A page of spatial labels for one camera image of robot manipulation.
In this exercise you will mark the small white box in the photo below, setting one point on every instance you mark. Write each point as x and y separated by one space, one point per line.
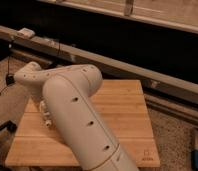
25 32

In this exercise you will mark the wooden cutting board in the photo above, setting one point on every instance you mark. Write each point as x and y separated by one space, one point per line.
121 104

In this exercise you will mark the white plastic bottle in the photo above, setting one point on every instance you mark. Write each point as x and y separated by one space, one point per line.
45 114

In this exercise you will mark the long wooden beam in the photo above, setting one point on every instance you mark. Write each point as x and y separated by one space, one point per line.
160 82

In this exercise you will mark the black bar on floor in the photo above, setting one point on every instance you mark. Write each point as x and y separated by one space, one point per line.
9 126

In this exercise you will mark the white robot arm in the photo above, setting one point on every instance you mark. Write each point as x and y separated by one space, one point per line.
64 93

